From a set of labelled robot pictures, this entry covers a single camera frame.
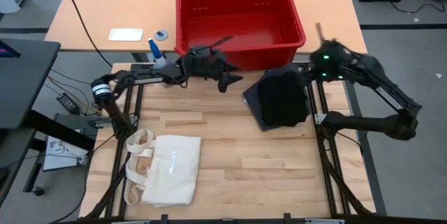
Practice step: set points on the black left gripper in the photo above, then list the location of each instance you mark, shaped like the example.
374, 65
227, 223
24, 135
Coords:
206, 63

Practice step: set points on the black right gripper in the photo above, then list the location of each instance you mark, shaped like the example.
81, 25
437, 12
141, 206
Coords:
331, 60

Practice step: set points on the black garment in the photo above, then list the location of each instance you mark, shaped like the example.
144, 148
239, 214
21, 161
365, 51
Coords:
279, 98

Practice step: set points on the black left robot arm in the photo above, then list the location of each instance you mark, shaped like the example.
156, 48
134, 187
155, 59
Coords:
146, 74

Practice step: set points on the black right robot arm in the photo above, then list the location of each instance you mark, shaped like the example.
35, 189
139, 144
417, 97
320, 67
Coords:
366, 124

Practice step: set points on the red plastic bin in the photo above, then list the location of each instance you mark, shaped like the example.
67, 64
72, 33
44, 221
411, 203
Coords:
241, 11

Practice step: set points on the spray bottle with blue nozzle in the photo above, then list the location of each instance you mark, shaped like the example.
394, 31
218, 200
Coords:
156, 52

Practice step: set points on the white rectangular tray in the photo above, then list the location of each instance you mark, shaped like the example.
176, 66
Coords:
125, 35

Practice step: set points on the white canvas tote bag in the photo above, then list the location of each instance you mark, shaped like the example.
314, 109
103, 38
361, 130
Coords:
174, 171

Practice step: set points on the black power adapter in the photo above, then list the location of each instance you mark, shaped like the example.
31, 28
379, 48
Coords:
67, 102

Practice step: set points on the white sheet with screws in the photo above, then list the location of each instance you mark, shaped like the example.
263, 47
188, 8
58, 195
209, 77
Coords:
63, 154

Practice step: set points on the black side desk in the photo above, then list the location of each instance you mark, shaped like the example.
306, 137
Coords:
24, 84

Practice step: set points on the black caster wheel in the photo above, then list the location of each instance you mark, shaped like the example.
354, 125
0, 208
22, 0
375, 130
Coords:
38, 191

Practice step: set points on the black aluminium rig frame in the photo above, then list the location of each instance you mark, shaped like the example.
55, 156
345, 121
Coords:
115, 196

